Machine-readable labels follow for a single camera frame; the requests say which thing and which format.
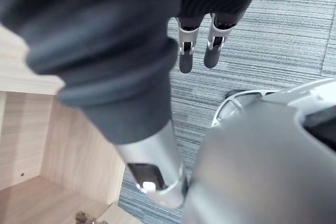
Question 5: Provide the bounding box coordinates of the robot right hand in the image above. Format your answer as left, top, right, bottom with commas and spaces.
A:
0, 0, 269, 210

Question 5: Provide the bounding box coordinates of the light wooden cabinet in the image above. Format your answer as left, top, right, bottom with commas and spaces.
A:
0, 23, 127, 224

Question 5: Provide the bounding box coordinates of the metal cabinet hinge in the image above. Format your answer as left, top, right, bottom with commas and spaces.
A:
75, 210, 108, 224

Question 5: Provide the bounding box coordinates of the silver robot leg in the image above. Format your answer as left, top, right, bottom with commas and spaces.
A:
181, 78, 336, 224

